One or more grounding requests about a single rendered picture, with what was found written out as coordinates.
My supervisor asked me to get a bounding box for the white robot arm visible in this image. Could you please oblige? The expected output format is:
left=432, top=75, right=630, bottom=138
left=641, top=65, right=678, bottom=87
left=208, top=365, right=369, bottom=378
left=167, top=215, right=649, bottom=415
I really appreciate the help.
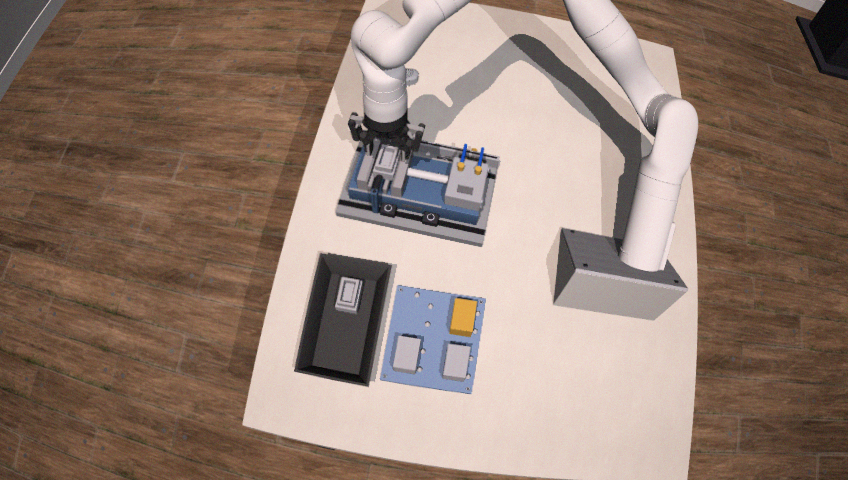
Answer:
left=351, top=0, right=698, bottom=271

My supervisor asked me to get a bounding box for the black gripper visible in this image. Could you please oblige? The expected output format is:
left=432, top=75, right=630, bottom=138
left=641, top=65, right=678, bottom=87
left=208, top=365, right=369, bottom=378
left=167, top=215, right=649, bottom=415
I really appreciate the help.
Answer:
left=348, top=110, right=425, bottom=162

